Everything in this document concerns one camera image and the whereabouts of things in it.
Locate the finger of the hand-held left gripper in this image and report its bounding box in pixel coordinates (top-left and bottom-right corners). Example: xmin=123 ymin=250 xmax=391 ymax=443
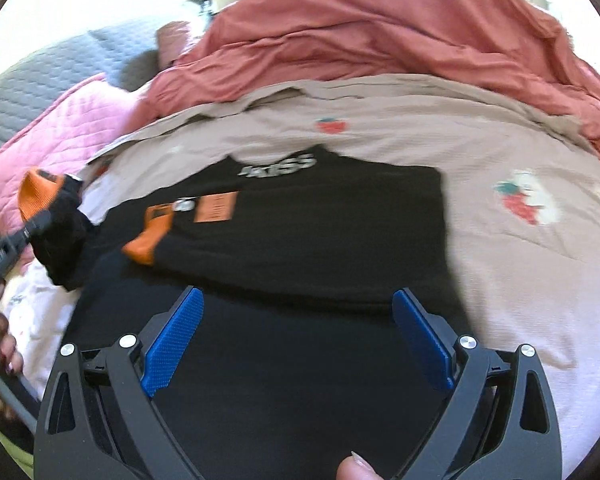
xmin=0 ymin=211 xmax=53 ymax=291

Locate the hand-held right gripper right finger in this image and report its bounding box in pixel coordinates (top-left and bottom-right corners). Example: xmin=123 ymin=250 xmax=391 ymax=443
xmin=392 ymin=287 xmax=566 ymax=480

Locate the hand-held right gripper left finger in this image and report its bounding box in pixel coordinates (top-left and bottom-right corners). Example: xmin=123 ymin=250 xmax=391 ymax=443
xmin=34 ymin=286 xmax=221 ymax=480

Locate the black shirt with orange cuffs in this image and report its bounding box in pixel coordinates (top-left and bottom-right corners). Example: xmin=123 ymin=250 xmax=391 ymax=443
xmin=19 ymin=144 xmax=476 ymax=480

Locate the person's left hand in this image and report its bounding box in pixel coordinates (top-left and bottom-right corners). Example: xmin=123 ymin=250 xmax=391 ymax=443
xmin=0 ymin=282 xmax=27 ymax=377

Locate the person's right hand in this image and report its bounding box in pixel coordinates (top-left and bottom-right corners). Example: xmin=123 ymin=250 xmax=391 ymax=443
xmin=336 ymin=451 xmax=382 ymax=480

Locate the pink quilted pillow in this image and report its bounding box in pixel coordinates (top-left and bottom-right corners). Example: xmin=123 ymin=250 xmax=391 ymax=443
xmin=0 ymin=72 xmax=153 ymax=268

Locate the mauve flower-print bedsheet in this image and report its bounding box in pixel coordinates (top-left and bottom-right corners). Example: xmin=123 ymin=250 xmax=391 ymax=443
xmin=0 ymin=72 xmax=600 ymax=480

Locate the grey quilted pillow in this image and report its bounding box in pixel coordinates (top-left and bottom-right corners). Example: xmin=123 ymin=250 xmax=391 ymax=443
xmin=0 ymin=15 xmax=181 ymax=163

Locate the mauve pillow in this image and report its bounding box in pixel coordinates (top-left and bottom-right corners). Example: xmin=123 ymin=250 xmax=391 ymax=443
xmin=155 ymin=20 xmax=207 ymax=68

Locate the red duvet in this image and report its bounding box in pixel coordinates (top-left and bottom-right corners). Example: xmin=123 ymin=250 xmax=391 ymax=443
xmin=145 ymin=0 xmax=600 ymax=173

